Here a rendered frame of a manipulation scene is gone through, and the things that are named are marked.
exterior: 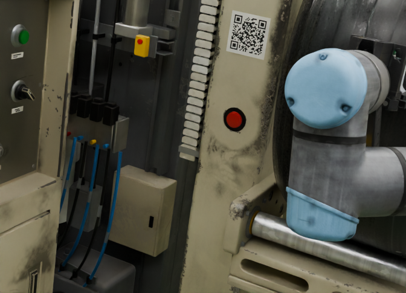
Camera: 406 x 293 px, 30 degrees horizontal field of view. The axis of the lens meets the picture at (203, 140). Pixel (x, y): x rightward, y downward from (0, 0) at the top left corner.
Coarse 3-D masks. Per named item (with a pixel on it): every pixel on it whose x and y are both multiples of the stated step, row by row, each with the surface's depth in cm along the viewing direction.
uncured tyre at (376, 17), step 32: (320, 0) 112; (352, 0) 110; (384, 0) 108; (320, 32) 111; (352, 32) 109; (384, 32) 107; (288, 64) 115; (288, 128) 115; (384, 128) 107; (288, 160) 118; (384, 224) 116
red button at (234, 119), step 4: (232, 112) 140; (236, 112) 140; (228, 116) 140; (232, 116) 140; (236, 116) 140; (240, 116) 140; (228, 120) 141; (232, 120) 140; (236, 120) 140; (240, 120) 140; (228, 124) 141; (232, 124) 140; (236, 124) 140; (240, 124) 140
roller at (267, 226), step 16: (256, 224) 135; (272, 224) 134; (272, 240) 134; (288, 240) 132; (304, 240) 131; (320, 240) 130; (320, 256) 131; (336, 256) 129; (352, 256) 128; (368, 256) 127; (384, 256) 127; (368, 272) 128; (384, 272) 126; (400, 272) 125
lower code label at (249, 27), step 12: (240, 12) 135; (240, 24) 136; (252, 24) 135; (264, 24) 134; (228, 36) 137; (240, 36) 136; (252, 36) 135; (264, 36) 134; (228, 48) 138; (240, 48) 137; (252, 48) 136; (264, 48) 135
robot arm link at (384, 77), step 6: (366, 54) 82; (372, 54) 84; (372, 60) 81; (378, 60) 83; (378, 66) 81; (384, 66) 84; (384, 72) 83; (384, 78) 82; (384, 84) 82; (384, 90) 82; (384, 96) 83; (378, 102) 82; (372, 108) 82
